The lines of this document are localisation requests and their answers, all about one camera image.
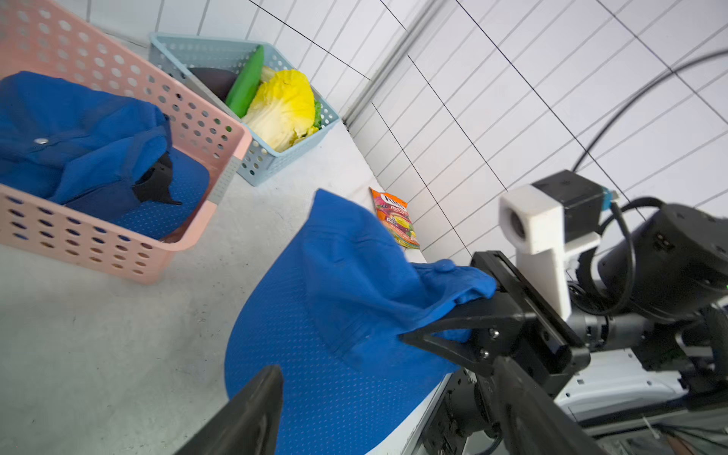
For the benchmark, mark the dark purple eggplant toy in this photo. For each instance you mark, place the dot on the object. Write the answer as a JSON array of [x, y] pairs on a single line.
[[219, 81]]

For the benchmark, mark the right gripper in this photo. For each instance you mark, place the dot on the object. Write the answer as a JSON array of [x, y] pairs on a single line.
[[545, 346]]

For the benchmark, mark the yellow napa cabbage toy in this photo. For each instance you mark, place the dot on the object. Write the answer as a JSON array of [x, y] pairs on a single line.
[[282, 112]]

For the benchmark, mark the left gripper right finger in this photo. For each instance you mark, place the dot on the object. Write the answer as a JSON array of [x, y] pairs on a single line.
[[530, 421]]

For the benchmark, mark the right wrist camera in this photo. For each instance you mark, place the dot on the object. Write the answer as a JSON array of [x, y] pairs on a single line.
[[549, 223]]

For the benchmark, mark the green lettuce toy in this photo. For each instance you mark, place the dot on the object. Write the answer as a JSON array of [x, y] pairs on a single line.
[[318, 115]]

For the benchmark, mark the pink plastic basket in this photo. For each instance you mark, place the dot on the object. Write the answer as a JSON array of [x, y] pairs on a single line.
[[44, 38]]

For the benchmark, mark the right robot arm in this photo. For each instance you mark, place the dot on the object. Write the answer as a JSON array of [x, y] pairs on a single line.
[[674, 269]]

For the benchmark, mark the orange candy bag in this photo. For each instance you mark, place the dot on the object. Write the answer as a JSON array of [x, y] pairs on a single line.
[[394, 215]]

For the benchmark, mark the green cucumber toy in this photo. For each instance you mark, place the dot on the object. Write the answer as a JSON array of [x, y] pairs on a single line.
[[246, 85]]

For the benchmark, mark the blue baseball cap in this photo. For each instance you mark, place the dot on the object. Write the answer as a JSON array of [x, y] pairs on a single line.
[[107, 156], [330, 313]]

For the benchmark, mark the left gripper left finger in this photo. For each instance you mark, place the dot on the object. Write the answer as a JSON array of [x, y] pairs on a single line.
[[248, 424]]

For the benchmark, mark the light blue plastic basket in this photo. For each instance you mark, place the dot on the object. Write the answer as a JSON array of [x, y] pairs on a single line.
[[176, 54]]

